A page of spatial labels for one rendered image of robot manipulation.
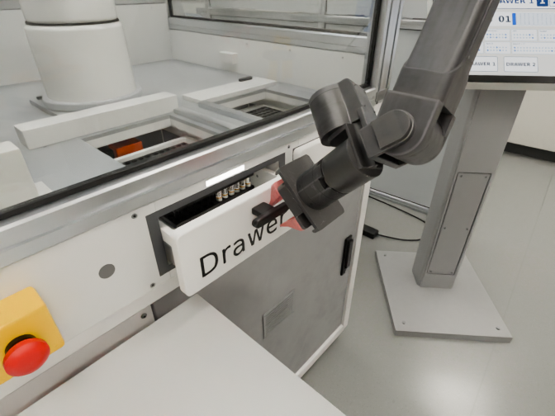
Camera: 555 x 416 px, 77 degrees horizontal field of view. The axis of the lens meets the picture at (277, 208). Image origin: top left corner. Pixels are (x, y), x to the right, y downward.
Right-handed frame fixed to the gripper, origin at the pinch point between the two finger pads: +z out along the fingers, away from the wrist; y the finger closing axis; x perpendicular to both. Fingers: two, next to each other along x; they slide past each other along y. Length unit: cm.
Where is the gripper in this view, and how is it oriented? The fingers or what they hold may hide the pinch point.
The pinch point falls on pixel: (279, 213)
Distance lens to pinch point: 56.5
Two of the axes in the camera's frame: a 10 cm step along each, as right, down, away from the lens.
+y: -5.4, -8.4, 0.3
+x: -6.6, 4.1, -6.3
